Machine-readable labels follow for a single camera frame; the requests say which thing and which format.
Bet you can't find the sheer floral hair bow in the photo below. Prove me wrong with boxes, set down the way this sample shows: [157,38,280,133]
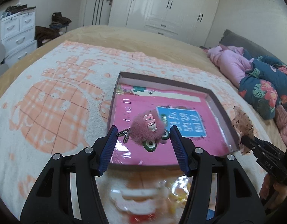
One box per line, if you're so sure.
[231,106,255,155]

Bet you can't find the yellow hoops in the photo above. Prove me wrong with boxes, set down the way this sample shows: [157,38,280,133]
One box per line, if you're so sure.
[165,175,192,214]

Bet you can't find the pink fluffy hair clip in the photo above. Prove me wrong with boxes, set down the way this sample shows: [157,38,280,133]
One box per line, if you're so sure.
[117,109,170,152]

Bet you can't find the person's right hand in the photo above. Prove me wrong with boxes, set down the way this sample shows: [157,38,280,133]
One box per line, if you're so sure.
[259,174,287,202]

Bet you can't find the dusty pink quilted garment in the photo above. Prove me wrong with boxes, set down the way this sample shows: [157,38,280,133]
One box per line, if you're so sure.
[274,105,287,146]

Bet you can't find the blue floral quilted garment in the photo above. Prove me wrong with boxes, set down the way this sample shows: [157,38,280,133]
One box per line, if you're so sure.
[239,56,287,120]

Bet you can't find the pink book in tray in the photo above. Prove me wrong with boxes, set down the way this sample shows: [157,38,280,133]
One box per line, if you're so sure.
[109,84,229,166]

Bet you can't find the pink padded jacket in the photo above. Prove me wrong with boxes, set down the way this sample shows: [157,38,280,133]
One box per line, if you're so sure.
[203,44,252,88]

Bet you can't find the white orange patterned blanket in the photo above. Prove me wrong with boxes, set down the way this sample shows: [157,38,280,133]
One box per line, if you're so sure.
[0,40,275,222]

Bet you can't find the grey headboard cushion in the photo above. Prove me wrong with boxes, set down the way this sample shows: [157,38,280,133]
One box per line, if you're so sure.
[219,29,287,68]

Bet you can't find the tan bed cover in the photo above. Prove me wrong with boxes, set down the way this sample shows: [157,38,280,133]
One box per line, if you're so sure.
[0,25,286,145]

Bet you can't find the brown cardboard box tray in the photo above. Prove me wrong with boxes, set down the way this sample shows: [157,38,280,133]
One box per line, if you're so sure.
[107,72,239,156]

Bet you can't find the white wardrobe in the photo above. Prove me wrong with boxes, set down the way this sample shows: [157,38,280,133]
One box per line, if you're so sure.
[109,0,219,46]

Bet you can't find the dark clothes pile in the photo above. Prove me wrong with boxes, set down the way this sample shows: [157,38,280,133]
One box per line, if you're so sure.
[35,12,72,48]

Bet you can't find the white drawer cabinet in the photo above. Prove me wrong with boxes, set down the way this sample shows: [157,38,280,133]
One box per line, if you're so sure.
[0,9,37,68]

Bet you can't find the white door with stripes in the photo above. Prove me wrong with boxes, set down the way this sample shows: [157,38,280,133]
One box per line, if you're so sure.
[83,0,113,26]

